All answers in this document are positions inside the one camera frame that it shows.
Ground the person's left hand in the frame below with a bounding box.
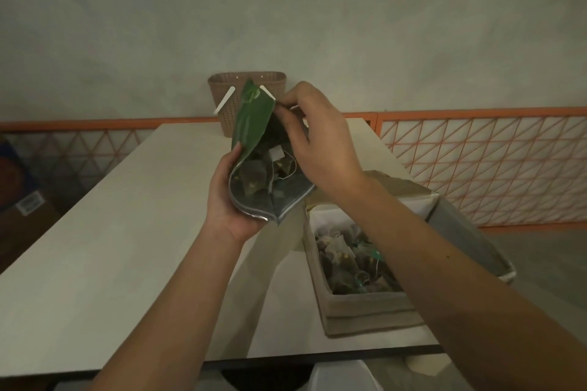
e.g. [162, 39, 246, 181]
[204, 143, 276, 243]

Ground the person's right hand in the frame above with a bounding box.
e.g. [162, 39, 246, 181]
[273, 81, 382, 203]

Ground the green foil pouch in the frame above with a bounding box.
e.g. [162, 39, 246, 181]
[228, 79, 318, 227]

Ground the beige paper box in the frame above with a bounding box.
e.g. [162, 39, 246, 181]
[302, 169, 517, 337]

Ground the person's right forearm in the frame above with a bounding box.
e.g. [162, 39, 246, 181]
[350, 177, 587, 391]

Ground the person's left forearm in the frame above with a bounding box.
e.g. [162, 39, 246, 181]
[87, 221, 251, 391]

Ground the blue print cardboard box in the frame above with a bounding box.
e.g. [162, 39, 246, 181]
[0, 138, 61, 273]

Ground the brown plastic basket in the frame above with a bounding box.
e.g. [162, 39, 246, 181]
[207, 71, 288, 139]

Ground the orange mesh fence panel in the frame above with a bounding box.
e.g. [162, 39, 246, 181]
[0, 112, 379, 215]
[374, 106, 587, 230]

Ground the black table base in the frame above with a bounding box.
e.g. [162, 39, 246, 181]
[220, 365, 317, 391]

